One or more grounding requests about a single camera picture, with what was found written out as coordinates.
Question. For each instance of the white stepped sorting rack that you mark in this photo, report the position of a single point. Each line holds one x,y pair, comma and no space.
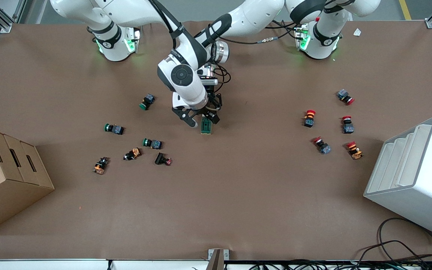
426,195

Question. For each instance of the green terminal block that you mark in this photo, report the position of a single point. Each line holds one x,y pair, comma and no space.
205,129

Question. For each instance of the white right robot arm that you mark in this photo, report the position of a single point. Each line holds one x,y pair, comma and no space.
111,48

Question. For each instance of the small white paper scrap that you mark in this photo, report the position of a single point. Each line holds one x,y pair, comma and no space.
357,32

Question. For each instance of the red emergency button orange block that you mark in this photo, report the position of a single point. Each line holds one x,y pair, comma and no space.
309,120
355,153

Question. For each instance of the red emergency button blue block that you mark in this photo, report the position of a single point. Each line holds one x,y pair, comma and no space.
343,94
324,149
348,128

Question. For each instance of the black red switch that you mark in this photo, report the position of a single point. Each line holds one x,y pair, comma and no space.
159,158

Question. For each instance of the brown cardboard box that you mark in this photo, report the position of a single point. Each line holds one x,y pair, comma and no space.
6,195

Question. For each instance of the green push button switch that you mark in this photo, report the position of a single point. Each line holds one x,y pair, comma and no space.
155,144
147,100
116,129

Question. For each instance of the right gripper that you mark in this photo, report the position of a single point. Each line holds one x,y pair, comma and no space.
215,118

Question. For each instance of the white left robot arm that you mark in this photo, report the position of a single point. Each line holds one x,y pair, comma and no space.
253,15

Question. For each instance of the orange black selector switch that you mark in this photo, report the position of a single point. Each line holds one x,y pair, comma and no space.
99,167
135,152

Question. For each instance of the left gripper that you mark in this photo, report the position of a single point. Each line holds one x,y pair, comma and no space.
212,104

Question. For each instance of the grey metal table bracket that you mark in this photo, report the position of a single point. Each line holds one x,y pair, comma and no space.
216,258

